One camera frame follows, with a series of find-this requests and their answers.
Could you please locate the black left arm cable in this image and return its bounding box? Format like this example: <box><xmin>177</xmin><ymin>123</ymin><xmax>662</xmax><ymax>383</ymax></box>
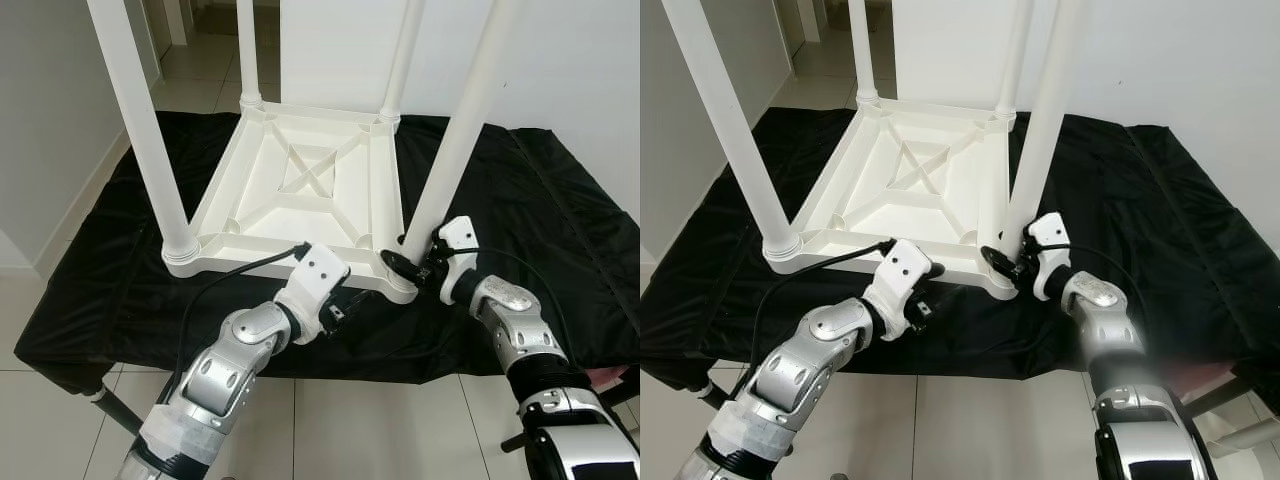
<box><xmin>750</xmin><ymin>238</ymin><xmax>898</xmax><ymax>371</ymax></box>
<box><xmin>175</xmin><ymin>243</ymin><xmax>313</xmax><ymax>401</ymax></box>

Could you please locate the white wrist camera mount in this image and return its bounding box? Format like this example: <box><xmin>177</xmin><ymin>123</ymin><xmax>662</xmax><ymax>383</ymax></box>
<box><xmin>275</xmin><ymin>243</ymin><xmax>351</xmax><ymax>344</ymax></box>
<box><xmin>862</xmin><ymin>240</ymin><xmax>936</xmax><ymax>341</ymax></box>
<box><xmin>435</xmin><ymin>216</ymin><xmax>481</xmax><ymax>301</ymax></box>
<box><xmin>1025</xmin><ymin>212</ymin><xmax>1071</xmax><ymax>299</ymax></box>

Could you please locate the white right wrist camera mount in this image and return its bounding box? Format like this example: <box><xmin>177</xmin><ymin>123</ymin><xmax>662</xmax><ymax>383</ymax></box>
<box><xmin>1025</xmin><ymin>212</ymin><xmax>1071</xmax><ymax>299</ymax></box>
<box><xmin>435</xmin><ymin>216</ymin><xmax>481</xmax><ymax>301</ymax></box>

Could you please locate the white plastic table leg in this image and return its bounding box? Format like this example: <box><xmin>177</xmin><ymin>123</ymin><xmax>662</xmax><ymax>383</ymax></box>
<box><xmin>236</xmin><ymin>0</ymin><xmax>264</xmax><ymax>111</ymax></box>
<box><xmin>660</xmin><ymin>0</ymin><xmax>803</xmax><ymax>263</ymax></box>
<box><xmin>993</xmin><ymin>0</ymin><xmax>1036</xmax><ymax>119</ymax></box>
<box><xmin>378</xmin><ymin>0</ymin><xmax>428</xmax><ymax>123</ymax></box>
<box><xmin>85</xmin><ymin>0</ymin><xmax>201</xmax><ymax>266</ymax></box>
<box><xmin>400</xmin><ymin>0</ymin><xmax>526</xmax><ymax>263</ymax></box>
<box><xmin>1000</xmin><ymin>0</ymin><xmax>1091</xmax><ymax>251</ymax></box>
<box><xmin>848</xmin><ymin>0</ymin><xmax>881</xmax><ymax>106</ymax></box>

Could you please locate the white floor fan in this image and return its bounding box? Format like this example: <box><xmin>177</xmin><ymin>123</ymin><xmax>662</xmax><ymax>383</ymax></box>
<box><xmin>1200</xmin><ymin>410</ymin><xmax>1280</xmax><ymax>461</ymax></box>

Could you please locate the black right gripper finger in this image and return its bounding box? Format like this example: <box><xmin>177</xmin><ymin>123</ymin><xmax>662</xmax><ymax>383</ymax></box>
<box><xmin>978</xmin><ymin>245</ymin><xmax>1016</xmax><ymax>286</ymax></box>
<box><xmin>383</xmin><ymin>250</ymin><xmax>425</xmax><ymax>293</ymax></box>

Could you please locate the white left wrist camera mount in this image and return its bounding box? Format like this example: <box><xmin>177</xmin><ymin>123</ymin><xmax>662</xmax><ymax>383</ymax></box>
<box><xmin>275</xmin><ymin>243</ymin><xmax>351</xmax><ymax>344</ymax></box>
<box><xmin>862</xmin><ymin>240</ymin><xmax>936</xmax><ymax>341</ymax></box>

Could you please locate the black cloth table cover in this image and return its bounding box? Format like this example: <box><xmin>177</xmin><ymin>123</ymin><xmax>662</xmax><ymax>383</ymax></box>
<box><xmin>12</xmin><ymin>108</ymin><xmax>641</xmax><ymax>396</ymax></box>
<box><xmin>640</xmin><ymin>108</ymin><xmax>1280</xmax><ymax>391</ymax></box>

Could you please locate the white plastic table top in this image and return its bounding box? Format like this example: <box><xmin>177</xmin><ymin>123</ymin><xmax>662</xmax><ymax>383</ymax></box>
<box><xmin>765</xmin><ymin>98</ymin><xmax>1021</xmax><ymax>301</ymax></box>
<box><xmin>162</xmin><ymin>100</ymin><xmax>419</xmax><ymax>306</ymax></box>

